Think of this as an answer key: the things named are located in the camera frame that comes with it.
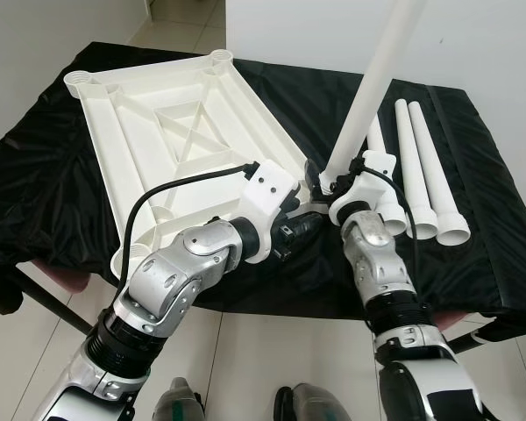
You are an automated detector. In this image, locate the white plastic table top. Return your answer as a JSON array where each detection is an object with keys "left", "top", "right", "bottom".
[{"left": 63, "top": 49, "right": 334, "bottom": 280}]

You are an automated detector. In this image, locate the black table cloth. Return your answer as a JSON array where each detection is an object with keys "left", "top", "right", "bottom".
[{"left": 0, "top": 39, "right": 526, "bottom": 330}]

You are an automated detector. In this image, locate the grey robot right leg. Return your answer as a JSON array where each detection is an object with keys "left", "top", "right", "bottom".
[{"left": 274, "top": 383, "right": 352, "bottom": 421}]

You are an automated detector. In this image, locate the grey robot leg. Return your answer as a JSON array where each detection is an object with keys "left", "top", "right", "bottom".
[
  {"left": 274, "top": 383, "right": 352, "bottom": 421},
  {"left": 153, "top": 377, "right": 203, "bottom": 421}
]

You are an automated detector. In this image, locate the black metal table leg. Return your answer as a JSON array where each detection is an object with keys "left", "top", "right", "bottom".
[
  {"left": 9, "top": 263, "right": 93, "bottom": 334},
  {"left": 447, "top": 326, "right": 496, "bottom": 352}
]

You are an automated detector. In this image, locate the grey robot left leg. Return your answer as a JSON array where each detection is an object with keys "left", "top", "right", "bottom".
[{"left": 153, "top": 377, "right": 203, "bottom": 421}]

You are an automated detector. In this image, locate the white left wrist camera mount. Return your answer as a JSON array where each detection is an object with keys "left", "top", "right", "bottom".
[{"left": 235, "top": 160, "right": 302, "bottom": 264}]

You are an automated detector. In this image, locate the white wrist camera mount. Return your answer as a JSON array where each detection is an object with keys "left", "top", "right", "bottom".
[
  {"left": 235, "top": 160, "right": 302, "bottom": 264},
  {"left": 329, "top": 151, "right": 402, "bottom": 216}
]

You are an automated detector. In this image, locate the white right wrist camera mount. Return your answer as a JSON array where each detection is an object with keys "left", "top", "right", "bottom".
[{"left": 329, "top": 151, "right": 402, "bottom": 216}]

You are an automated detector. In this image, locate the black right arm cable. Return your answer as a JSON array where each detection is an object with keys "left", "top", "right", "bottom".
[{"left": 355, "top": 158, "right": 422, "bottom": 290}]

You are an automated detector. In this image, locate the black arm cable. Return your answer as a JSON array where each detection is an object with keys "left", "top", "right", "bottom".
[
  {"left": 355, "top": 158, "right": 422, "bottom": 290},
  {"left": 118, "top": 161, "right": 264, "bottom": 290}
]

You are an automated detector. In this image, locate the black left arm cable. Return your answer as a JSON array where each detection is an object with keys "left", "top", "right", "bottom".
[{"left": 118, "top": 161, "right": 264, "bottom": 290}]

